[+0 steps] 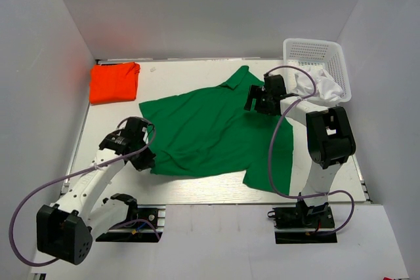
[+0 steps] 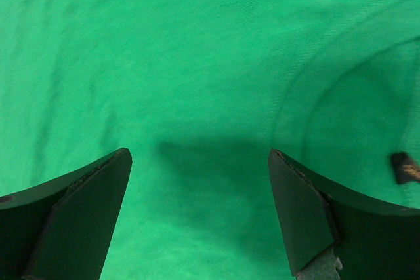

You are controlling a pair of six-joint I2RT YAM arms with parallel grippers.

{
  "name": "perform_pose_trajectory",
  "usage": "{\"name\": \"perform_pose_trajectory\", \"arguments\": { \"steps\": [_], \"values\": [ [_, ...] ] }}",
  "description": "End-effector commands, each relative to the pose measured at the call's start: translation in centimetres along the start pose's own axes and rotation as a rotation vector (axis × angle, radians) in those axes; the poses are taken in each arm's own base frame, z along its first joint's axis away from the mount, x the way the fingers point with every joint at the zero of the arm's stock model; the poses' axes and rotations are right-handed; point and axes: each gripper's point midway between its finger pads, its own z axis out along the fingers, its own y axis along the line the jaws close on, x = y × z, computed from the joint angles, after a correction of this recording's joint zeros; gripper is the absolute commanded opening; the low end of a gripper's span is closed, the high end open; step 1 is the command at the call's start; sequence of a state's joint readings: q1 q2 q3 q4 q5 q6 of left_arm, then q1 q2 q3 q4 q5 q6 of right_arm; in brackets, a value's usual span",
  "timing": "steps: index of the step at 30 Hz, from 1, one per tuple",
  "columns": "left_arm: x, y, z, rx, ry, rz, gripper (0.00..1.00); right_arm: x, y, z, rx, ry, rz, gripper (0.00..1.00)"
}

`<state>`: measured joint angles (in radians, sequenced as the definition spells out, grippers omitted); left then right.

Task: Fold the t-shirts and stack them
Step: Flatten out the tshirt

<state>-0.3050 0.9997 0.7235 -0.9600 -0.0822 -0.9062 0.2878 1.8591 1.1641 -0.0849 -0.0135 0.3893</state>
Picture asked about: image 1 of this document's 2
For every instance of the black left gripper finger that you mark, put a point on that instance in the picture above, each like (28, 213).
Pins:
(141, 161)
(149, 157)

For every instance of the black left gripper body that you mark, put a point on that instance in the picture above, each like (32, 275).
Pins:
(141, 143)

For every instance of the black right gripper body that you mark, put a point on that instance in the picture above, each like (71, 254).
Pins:
(263, 105)

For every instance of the green polo shirt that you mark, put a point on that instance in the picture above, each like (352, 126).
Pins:
(207, 132)

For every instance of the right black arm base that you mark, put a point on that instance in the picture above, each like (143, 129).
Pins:
(291, 227)

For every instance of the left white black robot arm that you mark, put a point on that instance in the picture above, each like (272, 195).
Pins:
(67, 228)

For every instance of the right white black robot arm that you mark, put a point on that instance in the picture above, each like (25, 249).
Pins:
(330, 143)

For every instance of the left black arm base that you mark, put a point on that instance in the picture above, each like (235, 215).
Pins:
(144, 226)

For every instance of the white perforated plastic basket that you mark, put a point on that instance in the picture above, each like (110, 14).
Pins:
(319, 54)

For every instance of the crumpled white t shirt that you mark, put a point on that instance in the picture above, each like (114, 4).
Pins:
(327, 89)

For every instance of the folded orange t shirt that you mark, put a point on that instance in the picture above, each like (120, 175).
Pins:
(114, 83)

